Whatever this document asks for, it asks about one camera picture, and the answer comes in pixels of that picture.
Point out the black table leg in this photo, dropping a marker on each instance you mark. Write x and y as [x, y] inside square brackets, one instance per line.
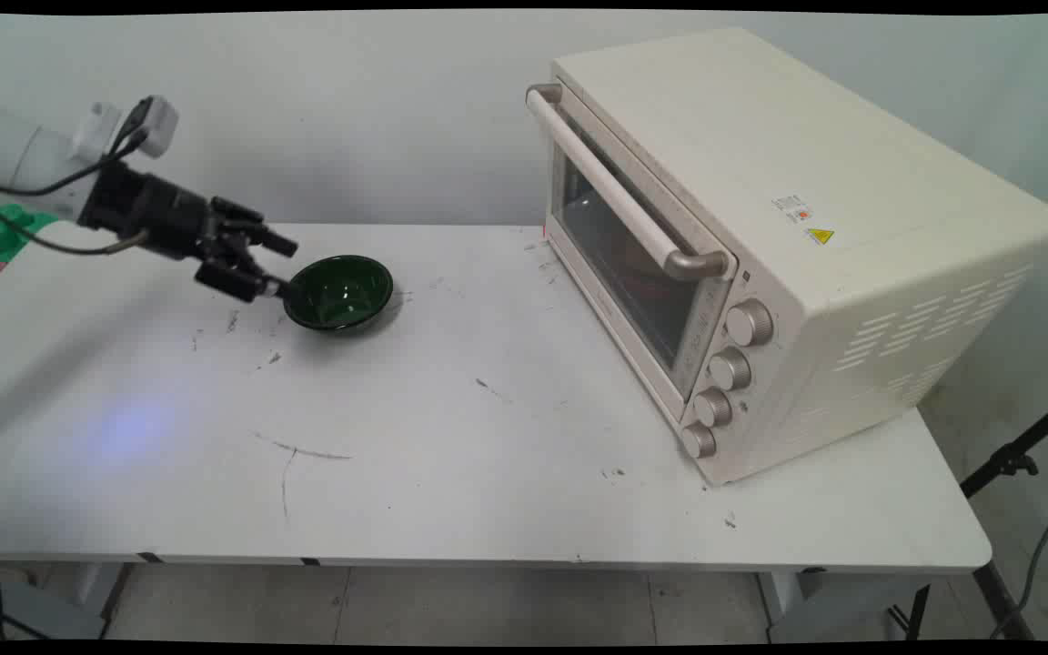
[1002, 600]

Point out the white label sticker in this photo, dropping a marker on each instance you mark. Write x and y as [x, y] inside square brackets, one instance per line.
[792, 207]

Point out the silver oven knob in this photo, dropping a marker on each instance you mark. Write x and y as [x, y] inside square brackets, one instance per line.
[750, 323]
[699, 441]
[730, 369]
[713, 408]

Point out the cream toaster oven body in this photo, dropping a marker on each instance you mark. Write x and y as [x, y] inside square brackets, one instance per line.
[851, 273]

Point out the yellow warning sticker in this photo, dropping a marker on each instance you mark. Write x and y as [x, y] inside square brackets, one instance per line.
[820, 236]

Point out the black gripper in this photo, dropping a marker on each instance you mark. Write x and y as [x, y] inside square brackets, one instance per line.
[146, 211]

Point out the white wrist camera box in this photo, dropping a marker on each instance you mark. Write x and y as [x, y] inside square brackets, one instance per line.
[158, 125]

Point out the black tripod stand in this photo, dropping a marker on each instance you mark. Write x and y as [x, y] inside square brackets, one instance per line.
[1006, 462]

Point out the dark green bowl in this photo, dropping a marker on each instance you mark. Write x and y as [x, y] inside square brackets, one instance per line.
[339, 293]

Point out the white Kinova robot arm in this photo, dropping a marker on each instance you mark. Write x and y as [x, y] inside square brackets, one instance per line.
[16, 150]

